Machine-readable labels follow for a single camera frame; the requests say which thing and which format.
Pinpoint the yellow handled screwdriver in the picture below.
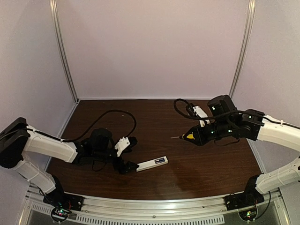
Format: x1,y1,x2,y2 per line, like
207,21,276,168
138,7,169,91
171,132,194,139

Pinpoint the white remote control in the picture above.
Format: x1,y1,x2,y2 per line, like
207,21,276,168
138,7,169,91
136,156,168,172

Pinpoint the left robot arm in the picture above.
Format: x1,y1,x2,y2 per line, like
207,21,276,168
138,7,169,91
0,117,139,197

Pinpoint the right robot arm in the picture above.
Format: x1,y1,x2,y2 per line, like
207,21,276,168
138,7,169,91
174,95,300,195

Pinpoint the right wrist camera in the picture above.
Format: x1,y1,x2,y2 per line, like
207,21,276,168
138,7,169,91
186,104,210,127

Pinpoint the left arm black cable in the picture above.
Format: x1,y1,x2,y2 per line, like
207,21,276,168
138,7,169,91
25,110,138,172

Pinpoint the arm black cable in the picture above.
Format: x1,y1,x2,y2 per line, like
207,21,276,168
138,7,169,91
25,110,138,172
173,98,300,146

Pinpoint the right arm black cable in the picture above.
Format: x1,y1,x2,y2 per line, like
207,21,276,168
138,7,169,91
173,98,300,146

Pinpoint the front aluminium rail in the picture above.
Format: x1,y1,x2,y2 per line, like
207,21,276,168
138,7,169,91
23,185,291,225

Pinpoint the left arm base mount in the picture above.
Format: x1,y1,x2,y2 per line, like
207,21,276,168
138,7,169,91
43,193,84,211

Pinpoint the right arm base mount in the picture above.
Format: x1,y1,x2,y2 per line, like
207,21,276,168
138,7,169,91
224,192,264,211

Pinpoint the right aluminium frame post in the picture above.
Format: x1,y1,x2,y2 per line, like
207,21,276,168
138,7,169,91
229,0,256,98

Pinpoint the aluminium frame post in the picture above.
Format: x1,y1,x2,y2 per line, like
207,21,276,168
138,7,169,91
50,0,79,103
229,0,256,98

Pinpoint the left aluminium frame post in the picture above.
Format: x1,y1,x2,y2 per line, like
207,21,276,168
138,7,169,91
50,0,79,103

